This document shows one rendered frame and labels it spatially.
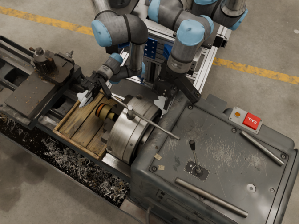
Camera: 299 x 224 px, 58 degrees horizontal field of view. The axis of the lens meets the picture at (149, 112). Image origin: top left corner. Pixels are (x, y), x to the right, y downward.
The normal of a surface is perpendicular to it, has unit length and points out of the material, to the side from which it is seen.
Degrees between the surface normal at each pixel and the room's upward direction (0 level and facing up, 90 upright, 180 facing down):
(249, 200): 0
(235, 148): 0
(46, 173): 0
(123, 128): 28
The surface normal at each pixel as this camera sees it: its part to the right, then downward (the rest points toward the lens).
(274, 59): 0.06, -0.45
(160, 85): -0.45, 0.55
